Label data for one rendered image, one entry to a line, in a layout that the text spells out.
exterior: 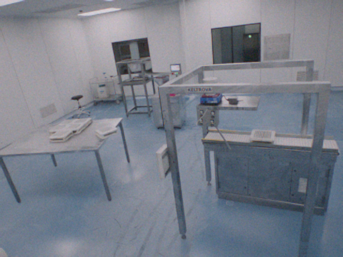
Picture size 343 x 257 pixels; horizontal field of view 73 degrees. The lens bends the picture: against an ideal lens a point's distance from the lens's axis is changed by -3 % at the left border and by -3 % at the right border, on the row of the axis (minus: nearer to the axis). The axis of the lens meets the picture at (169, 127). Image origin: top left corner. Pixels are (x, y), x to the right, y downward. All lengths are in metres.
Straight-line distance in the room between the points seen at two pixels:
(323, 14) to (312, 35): 0.53
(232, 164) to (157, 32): 5.85
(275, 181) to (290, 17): 5.47
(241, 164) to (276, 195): 0.53
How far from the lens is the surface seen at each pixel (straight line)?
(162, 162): 2.04
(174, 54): 7.81
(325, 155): 2.66
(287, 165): 2.76
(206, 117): 2.55
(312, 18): 7.68
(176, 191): 2.30
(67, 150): 3.21
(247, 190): 3.00
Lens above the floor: 2.01
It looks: 22 degrees down
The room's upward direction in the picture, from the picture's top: 8 degrees counter-clockwise
